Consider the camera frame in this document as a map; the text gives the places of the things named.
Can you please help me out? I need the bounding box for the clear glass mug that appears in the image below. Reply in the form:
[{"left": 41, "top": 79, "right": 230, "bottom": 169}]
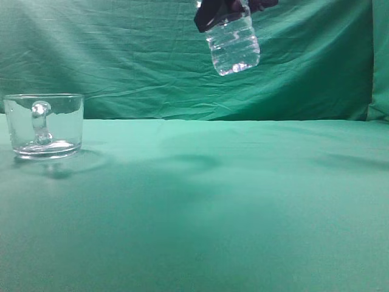
[{"left": 3, "top": 93, "right": 84, "bottom": 159}]

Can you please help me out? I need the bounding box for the green table cloth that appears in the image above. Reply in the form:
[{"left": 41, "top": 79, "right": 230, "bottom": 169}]
[{"left": 1, "top": 119, "right": 388, "bottom": 291}]

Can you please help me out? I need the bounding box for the green backdrop cloth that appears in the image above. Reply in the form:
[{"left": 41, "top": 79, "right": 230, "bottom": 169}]
[{"left": 1, "top": 1, "right": 388, "bottom": 121}]

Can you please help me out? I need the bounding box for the clear plastic water bottle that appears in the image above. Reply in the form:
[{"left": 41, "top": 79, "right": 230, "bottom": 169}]
[{"left": 205, "top": 1, "right": 261, "bottom": 76}]

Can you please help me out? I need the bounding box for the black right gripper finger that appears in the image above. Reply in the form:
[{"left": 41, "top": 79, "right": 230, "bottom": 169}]
[{"left": 249, "top": 0, "right": 278, "bottom": 12}]

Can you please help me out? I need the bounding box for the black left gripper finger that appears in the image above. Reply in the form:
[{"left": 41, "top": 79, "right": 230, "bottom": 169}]
[{"left": 194, "top": 0, "right": 230, "bottom": 33}]

